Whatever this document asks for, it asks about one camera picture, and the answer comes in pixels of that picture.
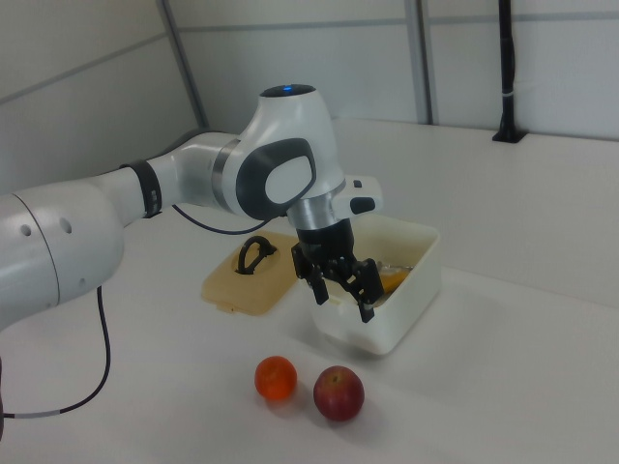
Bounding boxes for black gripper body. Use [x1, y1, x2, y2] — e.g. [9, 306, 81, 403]
[294, 217, 359, 270]

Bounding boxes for orange toy fruit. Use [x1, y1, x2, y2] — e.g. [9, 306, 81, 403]
[254, 356, 298, 401]

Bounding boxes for red toy apple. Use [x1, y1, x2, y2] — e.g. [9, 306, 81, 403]
[312, 365, 366, 422]

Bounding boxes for white plastic container box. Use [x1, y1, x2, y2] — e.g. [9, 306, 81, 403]
[309, 215, 442, 358]

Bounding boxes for beige plastic container lid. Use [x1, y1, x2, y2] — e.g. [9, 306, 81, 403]
[200, 230, 299, 318]

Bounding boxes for large yellow C-clamp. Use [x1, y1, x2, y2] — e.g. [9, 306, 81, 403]
[376, 263, 415, 294]

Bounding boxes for black pole with base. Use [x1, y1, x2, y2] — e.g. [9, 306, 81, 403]
[491, 0, 526, 144]

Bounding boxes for black lid handle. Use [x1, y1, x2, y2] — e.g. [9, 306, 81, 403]
[235, 235, 280, 276]

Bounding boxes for black strap on arm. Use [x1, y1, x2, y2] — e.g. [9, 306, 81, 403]
[120, 158, 163, 219]

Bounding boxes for grey partition post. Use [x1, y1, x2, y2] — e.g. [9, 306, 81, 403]
[414, 0, 435, 126]
[159, 0, 210, 131]

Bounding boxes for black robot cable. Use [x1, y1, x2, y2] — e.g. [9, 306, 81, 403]
[0, 203, 272, 421]

